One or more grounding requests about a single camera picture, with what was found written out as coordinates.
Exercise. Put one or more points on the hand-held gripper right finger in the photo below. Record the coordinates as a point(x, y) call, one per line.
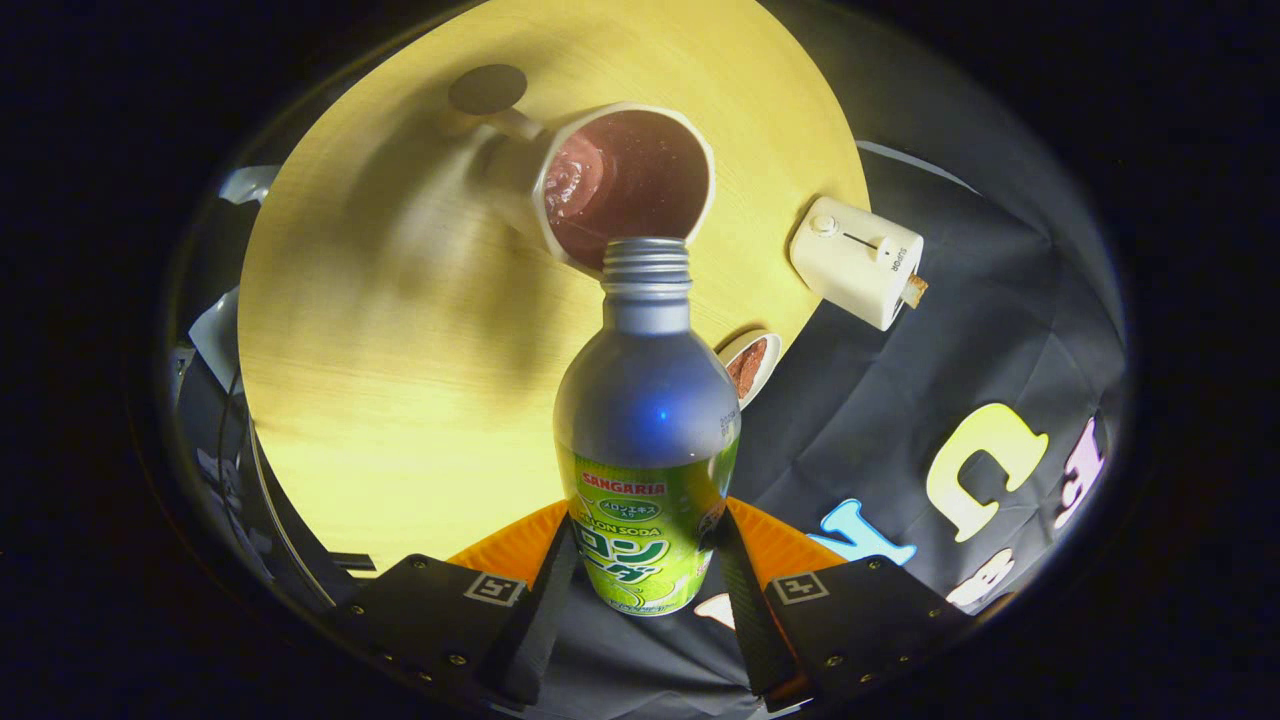
point(745, 605)

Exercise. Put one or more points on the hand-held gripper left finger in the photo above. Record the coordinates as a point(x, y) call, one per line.
point(540, 615)

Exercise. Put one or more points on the silver green juice bottle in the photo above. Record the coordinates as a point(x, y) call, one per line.
point(645, 400)

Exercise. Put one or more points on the beige wooden cup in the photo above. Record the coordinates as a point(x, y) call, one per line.
point(545, 190)

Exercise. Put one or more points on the round white plate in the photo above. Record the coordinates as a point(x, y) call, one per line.
point(765, 385)

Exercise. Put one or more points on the brown meat piece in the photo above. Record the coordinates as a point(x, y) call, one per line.
point(748, 365)

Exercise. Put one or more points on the wooden table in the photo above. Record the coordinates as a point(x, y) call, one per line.
point(400, 380)

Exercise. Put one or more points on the toast slice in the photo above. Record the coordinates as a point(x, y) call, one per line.
point(916, 290)

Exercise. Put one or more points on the white toaster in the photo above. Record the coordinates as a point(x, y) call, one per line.
point(850, 260)

